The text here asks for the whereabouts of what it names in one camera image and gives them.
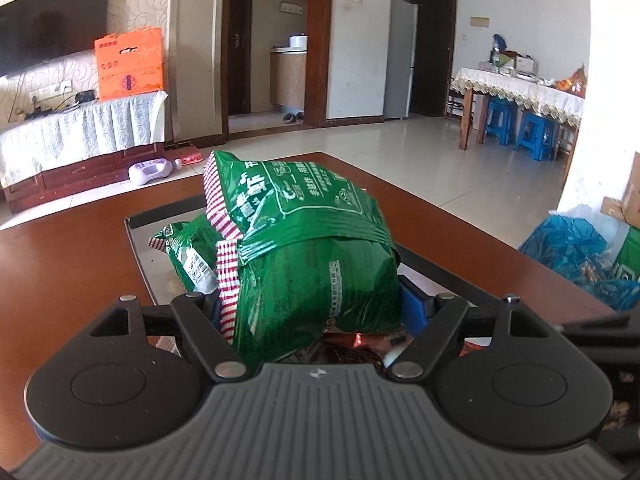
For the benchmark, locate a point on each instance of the pink slipper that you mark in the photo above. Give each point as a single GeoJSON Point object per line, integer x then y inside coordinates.
{"type": "Point", "coordinates": [192, 160]}

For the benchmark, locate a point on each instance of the dark wooden door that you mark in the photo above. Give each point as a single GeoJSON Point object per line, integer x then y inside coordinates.
{"type": "Point", "coordinates": [240, 45]}

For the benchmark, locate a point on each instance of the purple detergent bottle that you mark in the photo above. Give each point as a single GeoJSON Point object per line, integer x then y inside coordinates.
{"type": "Point", "coordinates": [150, 172]}

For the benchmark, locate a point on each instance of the blue plastic stool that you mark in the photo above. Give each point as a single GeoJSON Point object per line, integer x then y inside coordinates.
{"type": "Point", "coordinates": [500, 120]}
{"type": "Point", "coordinates": [537, 135]}

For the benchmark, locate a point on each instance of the orange snack packs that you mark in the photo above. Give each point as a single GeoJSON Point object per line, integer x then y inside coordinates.
{"type": "Point", "coordinates": [572, 82]}

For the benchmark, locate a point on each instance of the dark wooden television cabinet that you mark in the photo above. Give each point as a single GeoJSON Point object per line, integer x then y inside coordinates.
{"type": "Point", "coordinates": [85, 175]}

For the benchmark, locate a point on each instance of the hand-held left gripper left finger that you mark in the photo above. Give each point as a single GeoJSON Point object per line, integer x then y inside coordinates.
{"type": "Point", "coordinates": [200, 325]}

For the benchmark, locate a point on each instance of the pair of grey shoes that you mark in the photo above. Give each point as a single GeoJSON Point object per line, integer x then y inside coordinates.
{"type": "Point", "coordinates": [293, 117]}

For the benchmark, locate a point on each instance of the blue plastic bag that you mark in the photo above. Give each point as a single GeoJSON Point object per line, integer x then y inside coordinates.
{"type": "Point", "coordinates": [570, 245]}

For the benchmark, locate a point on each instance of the small black device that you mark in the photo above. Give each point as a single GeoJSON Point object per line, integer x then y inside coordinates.
{"type": "Point", "coordinates": [85, 96]}

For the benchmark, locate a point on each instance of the white pot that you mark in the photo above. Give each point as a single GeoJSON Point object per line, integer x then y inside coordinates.
{"type": "Point", "coordinates": [298, 42]}

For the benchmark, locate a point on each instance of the white cardboard box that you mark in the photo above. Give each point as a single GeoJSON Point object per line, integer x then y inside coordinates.
{"type": "Point", "coordinates": [525, 62]}

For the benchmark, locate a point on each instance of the white wall socket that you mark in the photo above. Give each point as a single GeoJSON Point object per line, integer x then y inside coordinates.
{"type": "Point", "coordinates": [50, 90]}

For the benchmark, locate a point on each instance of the green shopping bag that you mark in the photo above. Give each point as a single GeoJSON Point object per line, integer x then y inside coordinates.
{"type": "Point", "coordinates": [627, 255]}

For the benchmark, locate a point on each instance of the dark brown room door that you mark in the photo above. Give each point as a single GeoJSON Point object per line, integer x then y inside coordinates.
{"type": "Point", "coordinates": [435, 55]}

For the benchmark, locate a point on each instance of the white tray with grey rim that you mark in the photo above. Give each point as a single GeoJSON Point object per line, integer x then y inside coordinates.
{"type": "Point", "coordinates": [150, 260]}

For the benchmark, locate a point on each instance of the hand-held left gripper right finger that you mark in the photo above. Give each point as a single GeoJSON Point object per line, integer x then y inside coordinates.
{"type": "Point", "coordinates": [412, 305]}

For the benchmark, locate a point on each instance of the black wall television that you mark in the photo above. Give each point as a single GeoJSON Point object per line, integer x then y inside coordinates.
{"type": "Point", "coordinates": [50, 25]}

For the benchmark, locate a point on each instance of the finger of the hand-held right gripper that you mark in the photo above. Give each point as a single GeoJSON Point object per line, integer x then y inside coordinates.
{"type": "Point", "coordinates": [610, 337]}

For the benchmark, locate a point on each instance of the red foil snack packet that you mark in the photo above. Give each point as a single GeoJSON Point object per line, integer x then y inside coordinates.
{"type": "Point", "coordinates": [370, 341]}

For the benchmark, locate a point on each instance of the dining table with lace cloth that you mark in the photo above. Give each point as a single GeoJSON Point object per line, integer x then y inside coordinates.
{"type": "Point", "coordinates": [515, 90]}

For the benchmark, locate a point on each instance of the white patterned cabinet cloth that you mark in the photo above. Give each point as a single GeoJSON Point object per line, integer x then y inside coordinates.
{"type": "Point", "coordinates": [80, 130]}

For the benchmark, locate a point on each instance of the brown cardboard box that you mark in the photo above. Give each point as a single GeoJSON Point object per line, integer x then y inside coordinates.
{"type": "Point", "coordinates": [625, 195]}

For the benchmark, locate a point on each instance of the grey refrigerator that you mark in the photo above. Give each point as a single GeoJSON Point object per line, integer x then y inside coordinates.
{"type": "Point", "coordinates": [400, 60]}

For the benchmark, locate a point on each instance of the green snack bag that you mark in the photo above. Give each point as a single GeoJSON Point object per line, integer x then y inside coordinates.
{"type": "Point", "coordinates": [190, 255]}
{"type": "Point", "coordinates": [305, 260]}

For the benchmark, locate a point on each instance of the orange cardboard gift box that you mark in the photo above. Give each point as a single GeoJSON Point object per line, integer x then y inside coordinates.
{"type": "Point", "coordinates": [130, 67]}

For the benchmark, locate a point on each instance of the wooden kitchen counter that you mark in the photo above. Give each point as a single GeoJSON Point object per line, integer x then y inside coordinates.
{"type": "Point", "coordinates": [287, 80]}

